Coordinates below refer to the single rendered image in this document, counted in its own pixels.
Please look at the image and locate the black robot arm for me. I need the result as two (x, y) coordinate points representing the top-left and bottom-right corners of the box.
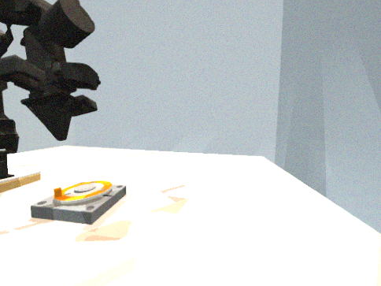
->
(0, 0), (101, 180)

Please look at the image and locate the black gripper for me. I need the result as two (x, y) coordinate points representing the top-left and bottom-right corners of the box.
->
(0, 49), (98, 141)

